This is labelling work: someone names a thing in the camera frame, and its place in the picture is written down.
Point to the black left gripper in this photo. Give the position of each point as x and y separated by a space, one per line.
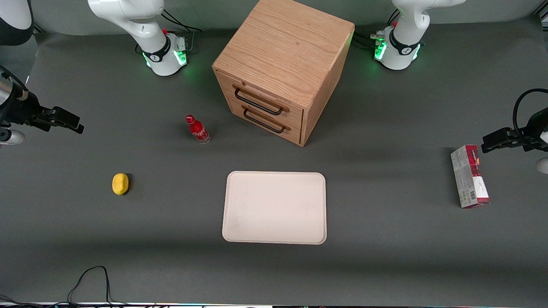
532 131

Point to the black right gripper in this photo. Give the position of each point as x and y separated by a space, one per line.
18 110

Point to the red coke bottle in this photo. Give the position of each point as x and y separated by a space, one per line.
198 129

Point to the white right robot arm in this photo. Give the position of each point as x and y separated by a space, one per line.
145 30

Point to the cream plastic tray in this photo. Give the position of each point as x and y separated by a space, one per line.
274 207

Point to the grey and red carton box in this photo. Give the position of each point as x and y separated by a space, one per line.
469 177

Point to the yellow lemon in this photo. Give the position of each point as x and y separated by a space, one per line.
120 184

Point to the wooden drawer front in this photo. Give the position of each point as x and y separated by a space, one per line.
265 117
261 96

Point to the wooden drawer cabinet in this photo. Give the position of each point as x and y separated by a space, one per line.
282 47

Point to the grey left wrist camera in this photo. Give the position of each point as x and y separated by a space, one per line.
543 165

